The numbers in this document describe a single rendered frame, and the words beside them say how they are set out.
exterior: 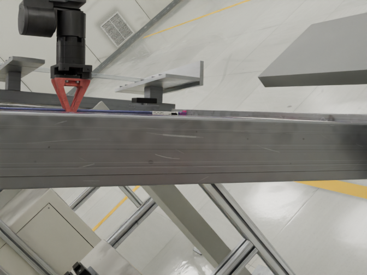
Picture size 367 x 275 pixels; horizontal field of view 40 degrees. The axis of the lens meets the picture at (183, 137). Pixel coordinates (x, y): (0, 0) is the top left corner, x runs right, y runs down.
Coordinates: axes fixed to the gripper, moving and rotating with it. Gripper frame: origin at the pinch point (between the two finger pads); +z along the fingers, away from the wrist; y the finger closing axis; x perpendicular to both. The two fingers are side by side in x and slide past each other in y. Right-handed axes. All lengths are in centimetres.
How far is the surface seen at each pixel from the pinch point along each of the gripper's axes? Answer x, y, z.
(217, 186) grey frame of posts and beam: 39.3, -9.7, 18.5
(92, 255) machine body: 6.6, -6.7, 32.1
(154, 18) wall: 298, -748, -154
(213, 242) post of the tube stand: 48, -27, 38
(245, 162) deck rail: 5, 60, 4
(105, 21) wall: 208, -749, -142
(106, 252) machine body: 8.6, -1.7, 30.3
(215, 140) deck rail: 2, 60, 1
